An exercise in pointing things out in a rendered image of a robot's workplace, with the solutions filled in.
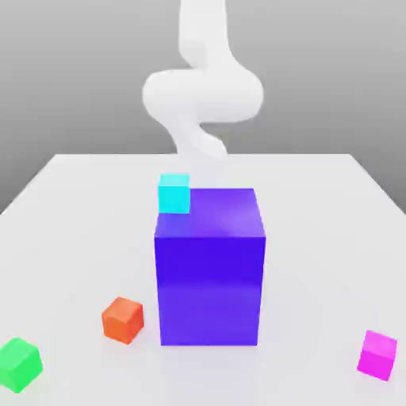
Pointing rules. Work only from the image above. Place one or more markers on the small orange cube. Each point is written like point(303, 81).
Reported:
point(122, 322)

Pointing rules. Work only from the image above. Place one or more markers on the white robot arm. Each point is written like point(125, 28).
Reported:
point(203, 95)

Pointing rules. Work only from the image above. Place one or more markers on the small cyan cube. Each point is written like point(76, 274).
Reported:
point(173, 195)

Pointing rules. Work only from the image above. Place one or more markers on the small green cube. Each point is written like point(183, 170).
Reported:
point(19, 364)

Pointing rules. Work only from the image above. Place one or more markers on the large purple box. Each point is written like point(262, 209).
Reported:
point(209, 285)

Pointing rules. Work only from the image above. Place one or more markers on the small magenta cube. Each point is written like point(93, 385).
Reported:
point(377, 356)

